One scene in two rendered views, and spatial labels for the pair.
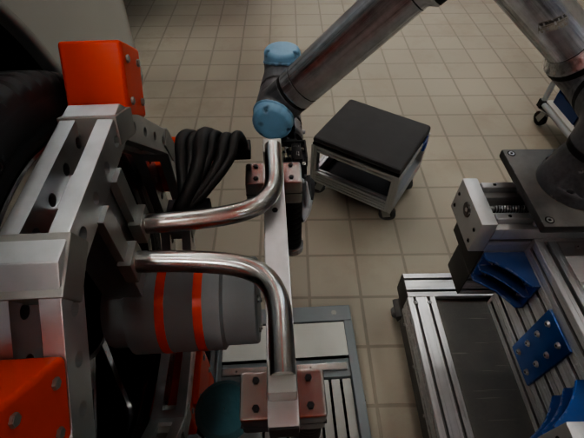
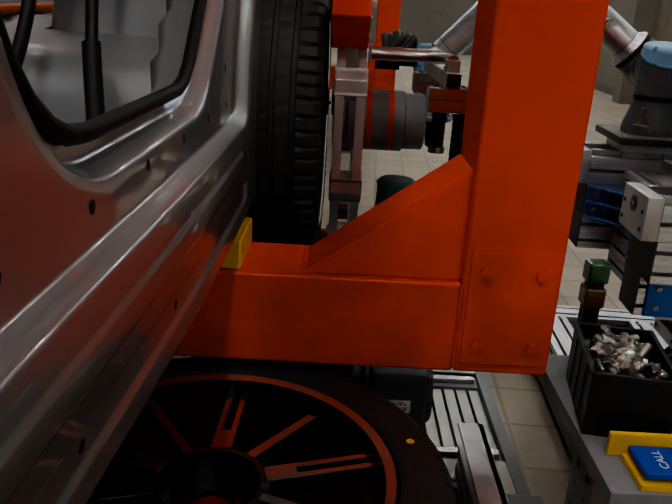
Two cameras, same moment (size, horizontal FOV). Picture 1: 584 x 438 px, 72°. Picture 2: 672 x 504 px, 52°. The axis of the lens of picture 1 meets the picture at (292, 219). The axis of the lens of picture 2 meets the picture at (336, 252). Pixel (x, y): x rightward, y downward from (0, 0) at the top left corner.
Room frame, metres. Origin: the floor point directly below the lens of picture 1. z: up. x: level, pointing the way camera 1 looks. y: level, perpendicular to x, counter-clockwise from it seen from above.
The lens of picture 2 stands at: (-1.33, 0.14, 1.09)
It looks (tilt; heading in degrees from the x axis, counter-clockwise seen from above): 19 degrees down; 3
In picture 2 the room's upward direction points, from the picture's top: 3 degrees clockwise
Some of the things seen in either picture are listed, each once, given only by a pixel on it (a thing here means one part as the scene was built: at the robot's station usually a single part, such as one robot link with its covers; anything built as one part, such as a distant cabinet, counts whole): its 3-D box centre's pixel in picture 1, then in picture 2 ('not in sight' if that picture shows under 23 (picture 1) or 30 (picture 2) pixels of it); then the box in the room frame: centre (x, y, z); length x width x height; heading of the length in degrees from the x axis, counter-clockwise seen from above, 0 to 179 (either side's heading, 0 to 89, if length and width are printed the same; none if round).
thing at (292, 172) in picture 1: (274, 182); (430, 82); (0.48, 0.03, 0.93); 0.09 x 0.05 x 0.05; 93
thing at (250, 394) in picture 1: (282, 400); (449, 98); (0.14, 0.01, 0.93); 0.09 x 0.05 x 0.05; 93
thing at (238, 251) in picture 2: not in sight; (206, 239); (-0.22, 0.43, 0.70); 0.14 x 0.14 x 0.05; 3
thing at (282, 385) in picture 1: (195, 297); (410, 42); (0.21, 0.10, 1.03); 0.19 x 0.18 x 0.11; 93
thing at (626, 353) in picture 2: not in sight; (619, 376); (-0.23, -0.30, 0.51); 0.20 x 0.14 x 0.13; 174
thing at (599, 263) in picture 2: not in sight; (596, 271); (-0.05, -0.29, 0.64); 0.04 x 0.04 x 0.04; 3
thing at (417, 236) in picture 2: not in sight; (306, 251); (-0.21, 0.26, 0.69); 0.52 x 0.17 x 0.35; 93
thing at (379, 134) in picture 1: (368, 160); not in sight; (1.41, -0.35, 0.17); 0.43 x 0.36 x 0.34; 57
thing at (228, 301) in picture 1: (189, 302); (378, 119); (0.30, 0.15, 0.85); 0.21 x 0.14 x 0.14; 93
